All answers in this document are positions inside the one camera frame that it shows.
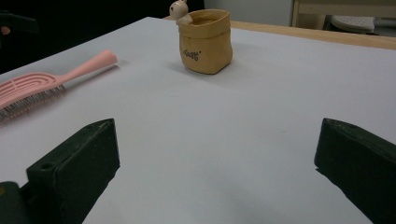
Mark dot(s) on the white board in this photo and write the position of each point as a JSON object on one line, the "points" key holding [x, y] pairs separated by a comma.
{"points": [[218, 124]]}

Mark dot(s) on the wooden table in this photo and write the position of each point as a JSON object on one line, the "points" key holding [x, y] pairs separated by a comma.
{"points": [[311, 34]]}

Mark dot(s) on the light wooden desk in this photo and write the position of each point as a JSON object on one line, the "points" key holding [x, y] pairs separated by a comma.
{"points": [[342, 7]]}

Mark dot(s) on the white plastic object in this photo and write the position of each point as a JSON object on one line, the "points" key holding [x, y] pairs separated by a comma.
{"points": [[353, 23]]}

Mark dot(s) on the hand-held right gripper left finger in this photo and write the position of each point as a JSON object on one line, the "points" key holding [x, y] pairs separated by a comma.
{"points": [[77, 161]]}

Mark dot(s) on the tan pouch-shaped pot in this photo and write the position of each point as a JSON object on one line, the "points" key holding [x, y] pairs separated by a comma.
{"points": [[205, 46]]}

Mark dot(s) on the small cream bear figure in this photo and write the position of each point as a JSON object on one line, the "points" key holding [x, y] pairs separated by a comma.
{"points": [[179, 11]]}

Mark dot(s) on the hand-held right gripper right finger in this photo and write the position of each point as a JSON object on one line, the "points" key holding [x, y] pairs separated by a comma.
{"points": [[358, 161]]}

